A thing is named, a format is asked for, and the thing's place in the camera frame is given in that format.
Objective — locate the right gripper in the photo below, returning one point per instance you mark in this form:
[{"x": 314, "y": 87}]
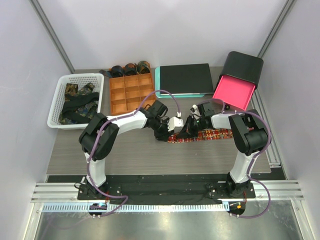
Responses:
[{"x": 188, "y": 132}]

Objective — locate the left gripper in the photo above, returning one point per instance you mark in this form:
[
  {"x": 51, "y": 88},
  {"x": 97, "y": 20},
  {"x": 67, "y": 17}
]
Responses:
[{"x": 164, "y": 136}]

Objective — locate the multicoloured plaid tie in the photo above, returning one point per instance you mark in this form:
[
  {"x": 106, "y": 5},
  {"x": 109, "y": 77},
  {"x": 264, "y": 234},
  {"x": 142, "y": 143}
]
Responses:
[{"x": 204, "y": 135}]

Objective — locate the black pink drawer cabinet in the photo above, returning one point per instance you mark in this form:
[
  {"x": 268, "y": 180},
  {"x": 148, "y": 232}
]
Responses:
[{"x": 238, "y": 79}]

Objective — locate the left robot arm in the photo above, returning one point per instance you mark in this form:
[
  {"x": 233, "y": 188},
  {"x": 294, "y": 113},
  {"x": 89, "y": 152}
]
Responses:
[{"x": 98, "y": 138}]

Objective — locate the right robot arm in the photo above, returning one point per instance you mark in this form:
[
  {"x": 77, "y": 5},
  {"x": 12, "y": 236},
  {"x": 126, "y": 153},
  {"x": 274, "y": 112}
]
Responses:
[{"x": 250, "y": 133}]

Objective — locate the orange compartment tray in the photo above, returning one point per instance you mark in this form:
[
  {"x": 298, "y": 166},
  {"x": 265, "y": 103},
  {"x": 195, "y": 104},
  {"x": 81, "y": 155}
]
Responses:
[{"x": 127, "y": 92}]

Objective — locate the black notebook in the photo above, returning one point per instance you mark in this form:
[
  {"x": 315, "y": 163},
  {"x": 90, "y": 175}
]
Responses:
[{"x": 186, "y": 79}]

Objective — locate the teal tray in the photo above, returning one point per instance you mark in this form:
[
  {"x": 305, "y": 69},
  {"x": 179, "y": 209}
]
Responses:
[{"x": 157, "y": 81}]

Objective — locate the rolled brown floral tie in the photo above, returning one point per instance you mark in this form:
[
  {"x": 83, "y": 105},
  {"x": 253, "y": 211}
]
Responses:
[{"x": 130, "y": 69}]

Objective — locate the dark floral tie in basket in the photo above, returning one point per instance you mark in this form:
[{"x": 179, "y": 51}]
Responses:
[{"x": 74, "y": 90}]

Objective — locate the white perforated plastic basket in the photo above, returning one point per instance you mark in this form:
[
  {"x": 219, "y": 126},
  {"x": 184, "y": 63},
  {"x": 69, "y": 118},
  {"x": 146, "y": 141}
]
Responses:
[{"x": 82, "y": 79}]

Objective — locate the black tie in basket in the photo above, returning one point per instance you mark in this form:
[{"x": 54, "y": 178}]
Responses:
[{"x": 79, "y": 109}]

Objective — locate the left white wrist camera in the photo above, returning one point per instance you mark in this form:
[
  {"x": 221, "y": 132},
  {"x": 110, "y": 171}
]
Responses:
[{"x": 175, "y": 122}]

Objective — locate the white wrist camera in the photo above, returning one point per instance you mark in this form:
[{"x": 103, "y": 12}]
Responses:
[
  {"x": 175, "y": 122},
  {"x": 194, "y": 112}
]

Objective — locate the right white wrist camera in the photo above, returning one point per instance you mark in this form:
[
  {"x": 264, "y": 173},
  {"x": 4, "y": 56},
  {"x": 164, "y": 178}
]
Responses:
[{"x": 194, "y": 112}]

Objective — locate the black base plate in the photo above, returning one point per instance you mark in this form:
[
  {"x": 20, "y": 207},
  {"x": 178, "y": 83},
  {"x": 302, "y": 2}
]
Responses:
[{"x": 159, "y": 189}]

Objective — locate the white slotted cable duct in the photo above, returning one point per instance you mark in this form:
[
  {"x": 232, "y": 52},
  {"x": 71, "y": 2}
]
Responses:
[{"x": 91, "y": 207}]

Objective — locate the aluminium rail frame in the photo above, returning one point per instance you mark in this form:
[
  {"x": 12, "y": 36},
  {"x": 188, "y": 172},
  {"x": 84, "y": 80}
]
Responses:
[{"x": 279, "y": 190}]

